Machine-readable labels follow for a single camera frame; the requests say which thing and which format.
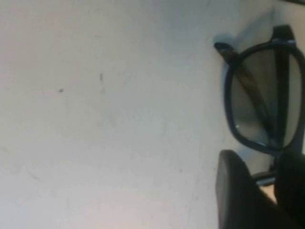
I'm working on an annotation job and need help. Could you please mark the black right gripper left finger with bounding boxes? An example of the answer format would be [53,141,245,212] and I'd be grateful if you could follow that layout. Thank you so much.
[215,149,294,229]

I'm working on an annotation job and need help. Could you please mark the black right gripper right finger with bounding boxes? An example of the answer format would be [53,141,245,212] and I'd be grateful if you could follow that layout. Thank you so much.
[273,148,305,229]

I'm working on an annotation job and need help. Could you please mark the black framed glasses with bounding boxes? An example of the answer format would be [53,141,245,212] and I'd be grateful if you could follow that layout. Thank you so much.
[213,25,305,188]

